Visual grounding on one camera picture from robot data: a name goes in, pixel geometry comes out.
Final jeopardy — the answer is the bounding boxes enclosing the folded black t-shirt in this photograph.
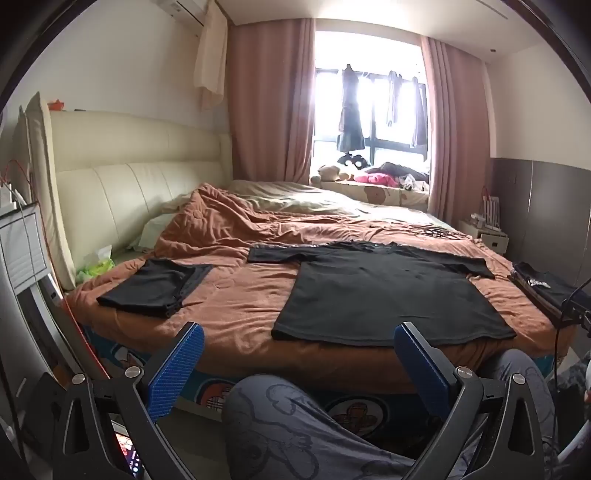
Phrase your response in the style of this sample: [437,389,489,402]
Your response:
[96,258,214,319]

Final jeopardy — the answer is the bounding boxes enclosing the pink curtain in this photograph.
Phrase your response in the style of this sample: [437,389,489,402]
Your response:
[226,18,317,185]
[421,37,497,227]

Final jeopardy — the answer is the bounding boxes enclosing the hanging dark garment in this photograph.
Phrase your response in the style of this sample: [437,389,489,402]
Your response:
[411,76,428,148]
[385,70,400,127]

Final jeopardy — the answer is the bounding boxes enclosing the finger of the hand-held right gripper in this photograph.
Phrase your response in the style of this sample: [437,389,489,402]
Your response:
[560,285,591,326]

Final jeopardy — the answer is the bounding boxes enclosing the beige duvet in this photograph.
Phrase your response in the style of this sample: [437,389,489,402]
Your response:
[161,180,453,232]

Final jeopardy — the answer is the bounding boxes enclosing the white air conditioner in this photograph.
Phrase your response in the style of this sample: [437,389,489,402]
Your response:
[150,0,206,26]

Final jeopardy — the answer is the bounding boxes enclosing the cream padded headboard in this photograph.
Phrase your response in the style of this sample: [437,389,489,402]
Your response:
[48,111,234,278]

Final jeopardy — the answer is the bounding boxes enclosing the folded black printed clothes stack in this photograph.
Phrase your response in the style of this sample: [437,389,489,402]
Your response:
[508,261,578,319]

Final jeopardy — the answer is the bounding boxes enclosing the cartoon print bed sheet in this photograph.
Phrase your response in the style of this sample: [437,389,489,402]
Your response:
[81,323,555,439]

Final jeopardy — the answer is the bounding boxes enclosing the brown blanket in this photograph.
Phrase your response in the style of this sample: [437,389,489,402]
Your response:
[65,182,573,393]

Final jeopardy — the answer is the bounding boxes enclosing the dark clothes pile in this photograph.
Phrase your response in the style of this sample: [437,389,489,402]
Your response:
[379,161,431,190]

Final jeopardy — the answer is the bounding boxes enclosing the cream hanging cloth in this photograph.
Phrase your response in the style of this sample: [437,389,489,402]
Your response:
[193,2,229,109]

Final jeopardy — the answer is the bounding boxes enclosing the white slatted panel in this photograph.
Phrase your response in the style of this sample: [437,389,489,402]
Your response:
[0,200,49,291]

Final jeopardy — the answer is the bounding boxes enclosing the smartphone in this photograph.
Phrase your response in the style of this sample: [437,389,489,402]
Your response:
[111,415,145,478]

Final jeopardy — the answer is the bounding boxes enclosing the pink cloth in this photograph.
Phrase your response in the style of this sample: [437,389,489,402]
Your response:
[355,172,398,186]

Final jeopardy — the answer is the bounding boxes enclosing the black t-shirt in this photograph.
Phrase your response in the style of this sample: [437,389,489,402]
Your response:
[96,258,214,319]
[248,241,517,348]

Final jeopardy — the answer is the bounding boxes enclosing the red cable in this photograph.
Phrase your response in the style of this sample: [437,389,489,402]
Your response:
[0,159,112,380]

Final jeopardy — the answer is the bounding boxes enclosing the cream upright cushion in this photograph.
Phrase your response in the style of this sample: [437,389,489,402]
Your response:
[11,92,77,291]

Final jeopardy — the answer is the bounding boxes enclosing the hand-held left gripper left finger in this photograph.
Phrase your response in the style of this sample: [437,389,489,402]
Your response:
[51,322,206,480]

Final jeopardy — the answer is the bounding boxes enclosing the black patterned cloth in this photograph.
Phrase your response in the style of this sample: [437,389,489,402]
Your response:
[406,224,472,241]

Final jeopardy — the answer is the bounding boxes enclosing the white pillow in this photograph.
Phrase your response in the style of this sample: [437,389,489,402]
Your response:
[137,216,182,251]

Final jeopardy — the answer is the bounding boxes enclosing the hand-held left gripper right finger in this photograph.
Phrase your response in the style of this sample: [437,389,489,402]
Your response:
[393,322,546,480]

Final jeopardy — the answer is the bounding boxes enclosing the window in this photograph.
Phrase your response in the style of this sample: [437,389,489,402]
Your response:
[313,30,432,171]

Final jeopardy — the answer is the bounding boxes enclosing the black and white plush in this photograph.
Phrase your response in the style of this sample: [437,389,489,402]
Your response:
[336,154,370,171]

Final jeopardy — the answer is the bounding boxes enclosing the beige teddy plush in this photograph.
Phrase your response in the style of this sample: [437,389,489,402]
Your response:
[309,164,342,188]

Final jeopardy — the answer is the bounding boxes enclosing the white nightstand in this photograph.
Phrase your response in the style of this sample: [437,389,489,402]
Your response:
[457,217,511,254]

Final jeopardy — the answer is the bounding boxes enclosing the green tissue packet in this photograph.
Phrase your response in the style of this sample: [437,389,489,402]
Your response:
[76,246,116,283]

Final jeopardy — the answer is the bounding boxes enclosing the grey patterned pajama pants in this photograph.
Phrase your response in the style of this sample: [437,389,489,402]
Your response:
[222,348,555,480]

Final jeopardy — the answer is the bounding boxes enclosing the hanging dark dress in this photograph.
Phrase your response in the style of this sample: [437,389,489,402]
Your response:
[336,64,366,153]

